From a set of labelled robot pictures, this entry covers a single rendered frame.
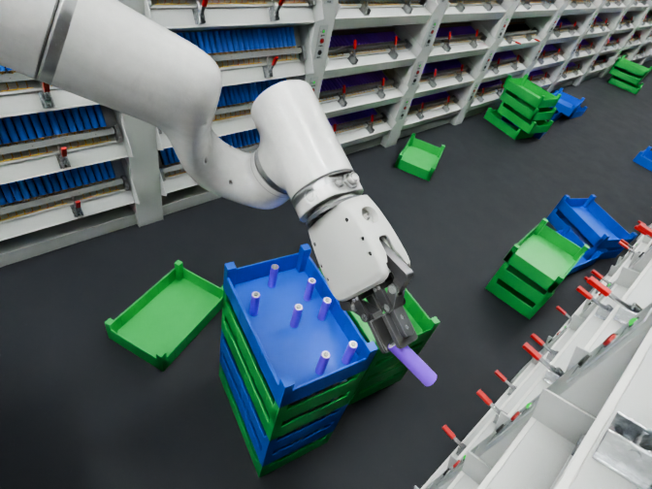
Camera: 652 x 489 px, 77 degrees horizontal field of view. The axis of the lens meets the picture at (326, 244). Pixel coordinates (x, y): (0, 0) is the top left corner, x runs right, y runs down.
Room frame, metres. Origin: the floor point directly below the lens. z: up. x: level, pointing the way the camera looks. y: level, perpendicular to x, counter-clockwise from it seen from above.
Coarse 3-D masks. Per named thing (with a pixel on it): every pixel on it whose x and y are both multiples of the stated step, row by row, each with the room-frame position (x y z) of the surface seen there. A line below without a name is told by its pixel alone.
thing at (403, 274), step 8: (384, 248) 0.33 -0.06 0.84; (392, 256) 0.33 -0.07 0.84; (392, 264) 0.32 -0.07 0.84; (400, 264) 0.32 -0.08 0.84; (392, 272) 0.32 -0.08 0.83; (400, 272) 0.31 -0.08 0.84; (408, 272) 0.31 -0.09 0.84; (400, 280) 0.31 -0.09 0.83; (408, 280) 0.31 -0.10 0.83; (400, 288) 0.30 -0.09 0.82
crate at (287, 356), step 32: (288, 256) 0.66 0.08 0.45; (224, 288) 0.56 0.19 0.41; (256, 288) 0.58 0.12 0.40; (288, 288) 0.61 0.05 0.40; (320, 288) 0.62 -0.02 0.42; (256, 320) 0.50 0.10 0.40; (288, 320) 0.52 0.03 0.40; (256, 352) 0.42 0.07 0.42; (288, 352) 0.45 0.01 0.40; (320, 352) 0.47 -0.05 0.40; (288, 384) 0.34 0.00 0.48; (320, 384) 0.39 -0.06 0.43
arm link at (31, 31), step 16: (0, 0) 0.28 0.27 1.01; (16, 0) 0.29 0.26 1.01; (32, 0) 0.30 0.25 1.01; (48, 0) 0.30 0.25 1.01; (0, 16) 0.28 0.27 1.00; (16, 16) 0.28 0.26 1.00; (32, 16) 0.29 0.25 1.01; (48, 16) 0.30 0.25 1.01; (0, 32) 0.28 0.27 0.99; (16, 32) 0.28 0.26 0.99; (32, 32) 0.29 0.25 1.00; (48, 32) 0.29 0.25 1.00; (0, 48) 0.28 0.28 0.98; (16, 48) 0.28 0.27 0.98; (32, 48) 0.28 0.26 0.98; (0, 64) 0.29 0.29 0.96; (16, 64) 0.28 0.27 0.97; (32, 64) 0.29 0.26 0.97
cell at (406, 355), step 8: (392, 344) 0.27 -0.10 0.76; (392, 352) 0.27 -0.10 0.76; (400, 352) 0.27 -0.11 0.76; (408, 352) 0.27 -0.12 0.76; (400, 360) 0.27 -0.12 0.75; (408, 360) 0.27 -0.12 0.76; (416, 360) 0.27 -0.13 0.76; (408, 368) 0.26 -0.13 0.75; (416, 368) 0.26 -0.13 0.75; (424, 368) 0.26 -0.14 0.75; (416, 376) 0.26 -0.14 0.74; (424, 376) 0.26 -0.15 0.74; (432, 376) 0.26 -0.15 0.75; (424, 384) 0.26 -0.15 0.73
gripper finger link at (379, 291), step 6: (390, 276) 0.33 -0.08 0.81; (384, 282) 0.32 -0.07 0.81; (390, 282) 0.32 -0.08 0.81; (378, 288) 0.31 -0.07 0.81; (378, 294) 0.30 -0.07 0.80; (384, 294) 0.30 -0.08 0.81; (378, 300) 0.30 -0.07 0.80; (384, 300) 0.30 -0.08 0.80; (384, 306) 0.30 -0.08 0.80; (390, 306) 0.29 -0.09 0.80
